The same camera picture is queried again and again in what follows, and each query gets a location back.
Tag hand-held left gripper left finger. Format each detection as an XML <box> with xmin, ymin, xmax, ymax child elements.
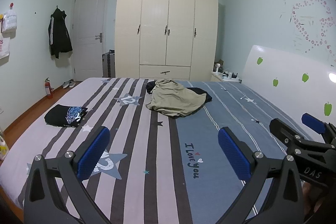
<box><xmin>24</xmin><ymin>126</ymin><xmax>111</xmax><ymax>224</ymax></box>

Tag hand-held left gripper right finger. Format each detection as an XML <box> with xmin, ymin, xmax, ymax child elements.
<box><xmin>215</xmin><ymin>126</ymin><xmax>305</xmax><ymax>224</ymax></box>

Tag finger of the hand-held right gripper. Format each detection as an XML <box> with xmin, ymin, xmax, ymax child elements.
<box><xmin>301</xmin><ymin>113</ymin><xmax>336</xmax><ymax>146</ymax></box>
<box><xmin>269</xmin><ymin>118</ymin><xmax>306</xmax><ymax>147</ymax></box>

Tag khaki pants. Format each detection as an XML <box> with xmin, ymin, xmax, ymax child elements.
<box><xmin>146</xmin><ymin>79</ymin><xmax>208</xmax><ymax>117</ymax></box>

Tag person's right hand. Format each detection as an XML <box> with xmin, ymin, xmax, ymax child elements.
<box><xmin>302</xmin><ymin>181</ymin><xmax>331</xmax><ymax>217</ymax></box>

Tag folded black printed t-shirt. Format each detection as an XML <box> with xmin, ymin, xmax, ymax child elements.
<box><xmin>44</xmin><ymin>104</ymin><xmax>88</xmax><ymax>128</ymax></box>

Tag white headboard with apple stickers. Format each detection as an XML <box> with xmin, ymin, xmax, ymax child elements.
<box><xmin>241</xmin><ymin>45</ymin><xmax>336</xmax><ymax>151</ymax></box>

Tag bed with striped star sheet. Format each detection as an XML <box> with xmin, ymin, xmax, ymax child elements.
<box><xmin>0</xmin><ymin>77</ymin><xmax>297</xmax><ymax>224</ymax></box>

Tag dark navy garment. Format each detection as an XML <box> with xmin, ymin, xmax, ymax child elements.
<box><xmin>146</xmin><ymin>81</ymin><xmax>213</xmax><ymax>103</ymax></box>

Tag white nightstand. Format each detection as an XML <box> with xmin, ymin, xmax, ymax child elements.
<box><xmin>211</xmin><ymin>71</ymin><xmax>242</xmax><ymax>83</ymax></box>

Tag red fire extinguisher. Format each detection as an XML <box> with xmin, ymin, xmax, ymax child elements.
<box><xmin>44</xmin><ymin>77</ymin><xmax>54</xmax><ymax>99</ymax></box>

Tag silver ribbed trunk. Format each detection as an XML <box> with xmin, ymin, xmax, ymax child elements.
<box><xmin>102</xmin><ymin>50</ymin><xmax>116</xmax><ymax>78</ymax></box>

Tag white yellow container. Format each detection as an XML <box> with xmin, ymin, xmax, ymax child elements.
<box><xmin>0</xmin><ymin>135</ymin><xmax>9</xmax><ymax>160</ymax></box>

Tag black hanging jacket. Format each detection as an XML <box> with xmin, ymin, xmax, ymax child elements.
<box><xmin>48</xmin><ymin>7</ymin><xmax>73</xmax><ymax>59</ymax></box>

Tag white door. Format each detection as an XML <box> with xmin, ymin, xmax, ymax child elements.
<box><xmin>73</xmin><ymin>0</ymin><xmax>109</xmax><ymax>82</ymax></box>

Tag cream four-door wardrobe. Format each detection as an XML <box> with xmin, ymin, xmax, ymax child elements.
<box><xmin>115</xmin><ymin>0</ymin><xmax>219</xmax><ymax>81</ymax></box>

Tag white bag with red print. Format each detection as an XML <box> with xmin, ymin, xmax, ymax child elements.
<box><xmin>0</xmin><ymin>34</ymin><xmax>11</xmax><ymax>58</ymax></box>

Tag white plastic bag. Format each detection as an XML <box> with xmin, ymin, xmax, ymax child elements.
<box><xmin>1</xmin><ymin>10</ymin><xmax>17</xmax><ymax>33</ymax></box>

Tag pink flower wall decal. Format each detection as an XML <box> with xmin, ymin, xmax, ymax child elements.
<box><xmin>290</xmin><ymin>0</ymin><xmax>336</xmax><ymax>62</ymax></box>

